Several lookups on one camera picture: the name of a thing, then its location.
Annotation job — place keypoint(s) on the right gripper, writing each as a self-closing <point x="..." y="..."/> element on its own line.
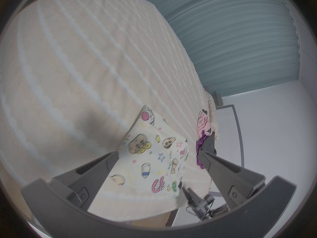
<point x="203" y="204"/>

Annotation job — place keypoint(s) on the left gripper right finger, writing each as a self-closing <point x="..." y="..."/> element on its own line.
<point x="230" y="178"/>

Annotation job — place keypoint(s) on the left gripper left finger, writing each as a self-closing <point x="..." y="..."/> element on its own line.
<point x="91" y="178"/>

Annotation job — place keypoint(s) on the white printed pyjama top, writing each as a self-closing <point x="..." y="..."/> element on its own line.
<point x="153" y="162"/>

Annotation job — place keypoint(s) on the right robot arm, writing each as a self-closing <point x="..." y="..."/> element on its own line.
<point x="220" y="208"/>

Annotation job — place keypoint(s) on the bed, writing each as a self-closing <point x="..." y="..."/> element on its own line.
<point x="86" y="71"/>

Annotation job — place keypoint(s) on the purple satin garment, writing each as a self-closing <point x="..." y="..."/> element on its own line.
<point x="199" y="146"/>

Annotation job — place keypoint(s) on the pink garment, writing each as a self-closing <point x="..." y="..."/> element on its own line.
<point x="203" y="123"/>

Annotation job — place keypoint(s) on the grey bedside table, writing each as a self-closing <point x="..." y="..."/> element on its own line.
<point x="218" y="98"/>

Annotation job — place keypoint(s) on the blue-green curtain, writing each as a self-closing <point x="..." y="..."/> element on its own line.
<point x="235" y="38"/>

